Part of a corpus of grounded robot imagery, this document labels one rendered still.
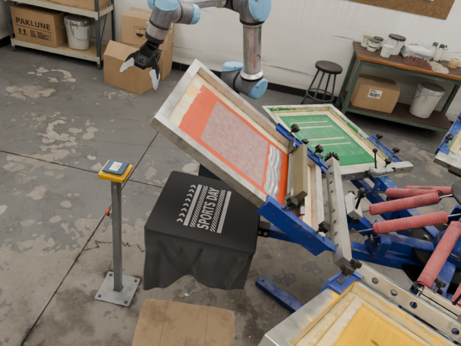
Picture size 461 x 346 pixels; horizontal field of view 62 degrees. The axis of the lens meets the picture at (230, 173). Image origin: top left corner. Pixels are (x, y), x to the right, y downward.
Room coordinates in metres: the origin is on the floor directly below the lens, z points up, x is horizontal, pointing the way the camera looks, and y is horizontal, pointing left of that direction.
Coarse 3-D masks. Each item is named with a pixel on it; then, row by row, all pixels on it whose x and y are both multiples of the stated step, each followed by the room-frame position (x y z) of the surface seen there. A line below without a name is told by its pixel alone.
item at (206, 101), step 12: (204, 96) 1.49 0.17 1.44; (216, 96) 1.57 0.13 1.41; (204, 108) 1.41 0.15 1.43; (216, 108) 1.47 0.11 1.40; (228, 108) 1.55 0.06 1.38; (216, 120) 1.39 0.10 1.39; (228, 120) 1.46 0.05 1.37; (240, 120) 1.53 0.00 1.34; (228, 132) 1.37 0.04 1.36; (240, 132) 1.43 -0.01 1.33; (252, 132) 1.51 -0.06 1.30; (252, 144) 1.42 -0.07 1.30; (264, 144) 1.49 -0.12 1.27; (264, 156) 1.40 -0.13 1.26; (288, 156) 1.55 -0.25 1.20
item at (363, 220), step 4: (348, 216) 1.31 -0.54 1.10; (348, 220) 1.31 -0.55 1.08; (360, 220) 1.31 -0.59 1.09; (364, 220) 1.34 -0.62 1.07; (360, 224) 1.31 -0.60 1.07; (364, 224) 1.31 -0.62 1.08; (368, 224) 1.33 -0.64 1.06; (356, 228) 1.31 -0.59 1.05; (360, 228) 1.31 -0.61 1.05; (364, 228) 1.31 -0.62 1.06; (368, 228) 1.31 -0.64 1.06; (360, 232) 1.31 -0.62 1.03; (364, 232) 1.31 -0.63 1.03; (368, 232) 1.30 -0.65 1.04
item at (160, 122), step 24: (192, 72) 1.53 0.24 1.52; (168, 96) 1.27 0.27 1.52; (240, 96) 1.65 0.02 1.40; (168, 120) 1.12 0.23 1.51; (264, 120) 1.61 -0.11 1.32; (192, 144) 1.08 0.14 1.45; (216, 168) 1.07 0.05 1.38; (312, 168) 1.58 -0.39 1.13; (240, 192) 1.07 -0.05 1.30; (312, 192) 1.39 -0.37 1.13; (312, 216) 1.23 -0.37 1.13
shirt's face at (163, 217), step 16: (176, 176) 1.55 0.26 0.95; (192, 176) 1.57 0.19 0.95; (176, 192) 1.43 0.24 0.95; (160, 208) 1.29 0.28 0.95; (176, 208) 1.32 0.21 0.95; (240, 208) 1.40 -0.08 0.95; (256, 208) 1.42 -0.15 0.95; (160, 224) 1.19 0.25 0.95; (176, 224) 1.21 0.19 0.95; (224, 224) 1.27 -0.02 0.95; (240, 224) 1.29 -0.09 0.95; (256, 224) 1.31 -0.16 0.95; (208, 240) 1.16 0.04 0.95; (224, 240) 1.17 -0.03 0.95; (240, 240) 1.19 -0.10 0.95; (256, 240) 1.21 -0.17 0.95
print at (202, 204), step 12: (192, 192) 1.45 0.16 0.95; (204, 192) 1.47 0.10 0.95; (216, 192) 1.48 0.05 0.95; (228, 192) 1.50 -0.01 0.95; (192, 204) 1.36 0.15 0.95; (204, 204) 1.38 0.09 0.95; (216, 204) 1.40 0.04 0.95; (228, 204) 1.41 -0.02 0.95; (180, 216) 1.27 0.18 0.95; (192, 216) 1.28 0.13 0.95; (204, 216) 1.30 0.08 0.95; (216, 216) 1.31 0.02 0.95; (204, 228) 1.22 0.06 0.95; (216, 228) 1.24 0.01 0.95
